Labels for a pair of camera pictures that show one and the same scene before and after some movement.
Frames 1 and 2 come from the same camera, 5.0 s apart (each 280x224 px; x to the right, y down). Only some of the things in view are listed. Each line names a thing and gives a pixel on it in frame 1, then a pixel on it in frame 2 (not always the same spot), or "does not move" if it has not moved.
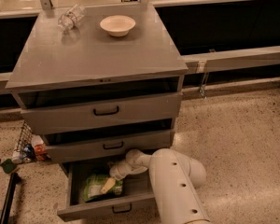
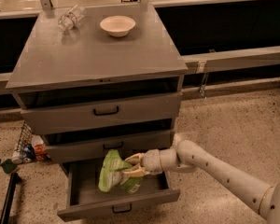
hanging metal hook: (202, 88) does not move
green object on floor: (8, 165) does not move
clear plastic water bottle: (70, 20) does not move
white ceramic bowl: (118, 25) does not move
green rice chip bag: (93, 185) to (111, 174)
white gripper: (119, 173) to (151, 161)
